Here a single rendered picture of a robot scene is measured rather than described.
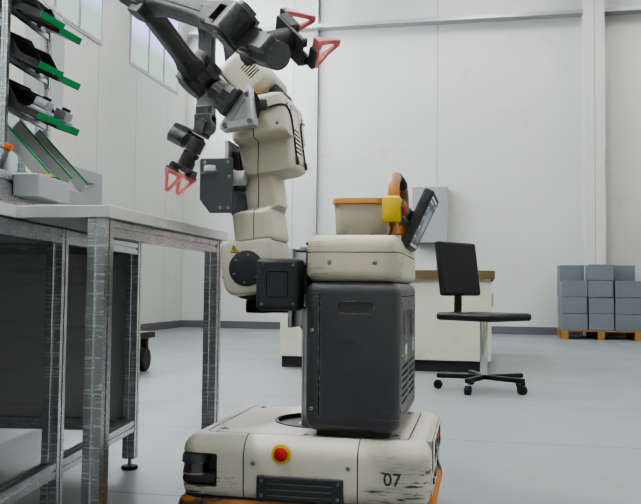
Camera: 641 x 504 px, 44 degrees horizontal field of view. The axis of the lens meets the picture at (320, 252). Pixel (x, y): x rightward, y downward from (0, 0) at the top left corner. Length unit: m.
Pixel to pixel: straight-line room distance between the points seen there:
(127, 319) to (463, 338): 4.05
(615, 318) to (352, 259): 10.04
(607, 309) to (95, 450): 10.44
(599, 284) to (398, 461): 10.01
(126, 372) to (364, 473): 1.23
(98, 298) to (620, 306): 10.48
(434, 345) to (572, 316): 5.48
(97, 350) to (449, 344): 4.92
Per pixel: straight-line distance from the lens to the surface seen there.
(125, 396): 3.03
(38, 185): 2.18
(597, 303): 11.94
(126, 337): 3.01
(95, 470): 1.99
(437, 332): 6.62
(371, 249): 2.06
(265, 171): 2.34
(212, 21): 1.64
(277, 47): 1.59
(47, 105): 2.69
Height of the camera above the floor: 0.67
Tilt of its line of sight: 3 degrees up
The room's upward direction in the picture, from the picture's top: 1 degrees clockwise
